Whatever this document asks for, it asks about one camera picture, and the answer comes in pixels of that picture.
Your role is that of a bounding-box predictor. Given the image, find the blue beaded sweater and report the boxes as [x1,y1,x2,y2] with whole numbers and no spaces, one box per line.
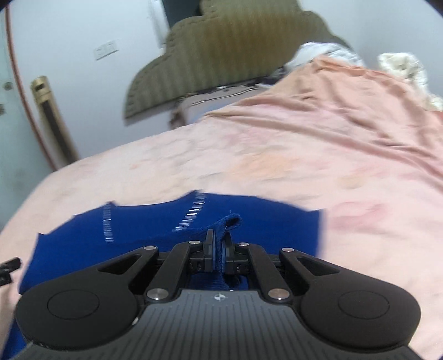
[0,190,324,359]

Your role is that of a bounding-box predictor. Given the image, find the brown striped pillow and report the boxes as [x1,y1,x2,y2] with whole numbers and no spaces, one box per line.
[169,81,272,130]

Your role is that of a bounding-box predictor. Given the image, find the pink floral bed sheet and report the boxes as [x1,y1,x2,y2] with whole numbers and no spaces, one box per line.
[1,57,442,359]

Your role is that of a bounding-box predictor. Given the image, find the gold tower fan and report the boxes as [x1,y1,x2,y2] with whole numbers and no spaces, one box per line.
[30,76,79,164]

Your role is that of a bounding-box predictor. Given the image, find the olive padded headboard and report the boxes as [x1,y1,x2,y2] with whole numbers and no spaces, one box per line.
[124,0,346,119]

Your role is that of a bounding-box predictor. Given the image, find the white crumpled blanket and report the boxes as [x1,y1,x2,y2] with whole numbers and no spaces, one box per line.
[284,42,366,72]

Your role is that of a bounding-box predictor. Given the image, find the cream fluffy cloth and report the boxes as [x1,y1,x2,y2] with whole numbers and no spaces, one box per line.
[377,53,442,112]

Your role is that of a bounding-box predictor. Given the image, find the white wall socket plate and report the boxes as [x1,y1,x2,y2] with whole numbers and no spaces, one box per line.
[93,40,119,61]

